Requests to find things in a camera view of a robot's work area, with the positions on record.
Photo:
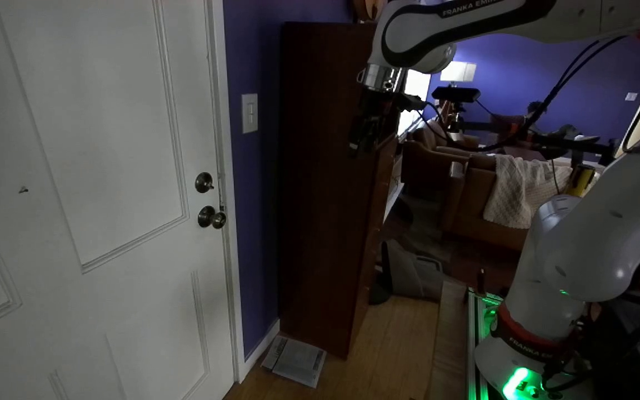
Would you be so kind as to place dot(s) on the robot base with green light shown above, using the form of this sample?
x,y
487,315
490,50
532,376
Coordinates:
x,y
497,372

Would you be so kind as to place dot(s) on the white knitted blanket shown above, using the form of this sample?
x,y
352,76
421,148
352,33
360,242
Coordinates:
x,y
521,188

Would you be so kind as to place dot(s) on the brown couch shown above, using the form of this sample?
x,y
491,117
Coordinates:
x,y
458,186

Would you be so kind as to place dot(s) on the white door frame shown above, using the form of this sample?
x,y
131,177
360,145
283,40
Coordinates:
x,y
224,172

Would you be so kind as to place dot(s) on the white panel door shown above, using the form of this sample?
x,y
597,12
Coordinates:
x,y
108,290

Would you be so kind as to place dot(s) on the white floor vent register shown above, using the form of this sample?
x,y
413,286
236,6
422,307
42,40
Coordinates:
x,y
293,360

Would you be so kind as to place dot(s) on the grey bag on floor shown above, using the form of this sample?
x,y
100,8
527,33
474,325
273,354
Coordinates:
x,y
412,274

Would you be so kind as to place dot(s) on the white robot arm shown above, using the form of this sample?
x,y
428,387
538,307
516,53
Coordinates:
x,y
582,249

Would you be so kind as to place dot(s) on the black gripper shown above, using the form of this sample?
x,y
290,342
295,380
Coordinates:
x,y
376,108

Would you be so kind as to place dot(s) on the brass deadbolt knob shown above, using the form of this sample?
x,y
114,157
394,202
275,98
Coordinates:
x,y
202,183

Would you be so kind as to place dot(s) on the lower brass door knob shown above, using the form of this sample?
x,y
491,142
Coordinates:
x,y
210,216

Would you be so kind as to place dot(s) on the white light switch plate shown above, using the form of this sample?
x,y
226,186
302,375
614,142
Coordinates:
x,y
250,112

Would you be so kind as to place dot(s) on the dark brown wooden cabinet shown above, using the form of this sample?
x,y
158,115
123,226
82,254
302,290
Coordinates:
x,y
332,202

